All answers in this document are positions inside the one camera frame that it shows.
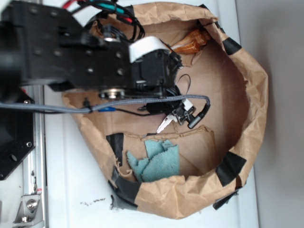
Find silver key bunch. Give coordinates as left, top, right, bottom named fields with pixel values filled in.
left=137, top=74, right=191, bottom=134

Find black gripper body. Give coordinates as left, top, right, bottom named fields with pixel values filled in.
left=130, top=49, right=182, bottom=99

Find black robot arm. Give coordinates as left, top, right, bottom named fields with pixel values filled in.
left=0, top=0, right=204, bottom=128

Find aluminium rail with bracket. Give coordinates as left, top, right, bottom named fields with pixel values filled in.
left=13, top=85, right=49, bottom=228

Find teal terry cloth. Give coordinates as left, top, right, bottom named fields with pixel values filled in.
left=126, top=140, right=180, bottom=182

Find red green black wires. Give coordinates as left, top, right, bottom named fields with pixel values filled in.
left=62, top=0, right=145, bottom=43

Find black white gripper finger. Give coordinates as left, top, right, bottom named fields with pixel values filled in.
left=169, top=99, right=196, bottom=125

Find brown paper bag bin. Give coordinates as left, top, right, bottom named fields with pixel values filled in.
left=73, top=2, right=268, bottom=219

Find orange spiral seashell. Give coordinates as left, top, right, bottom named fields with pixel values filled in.
left=171, top=29, right=211, bottom=54

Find white ribbon cable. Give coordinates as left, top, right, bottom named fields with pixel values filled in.
left=129, top=36, right=170, bottom=64

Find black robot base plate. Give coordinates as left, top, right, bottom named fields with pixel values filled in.
left=0, top=109, right=35, bottom=181

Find grey braided cable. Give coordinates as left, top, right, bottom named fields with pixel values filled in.
left=0, top=94, right=211, bottom=130

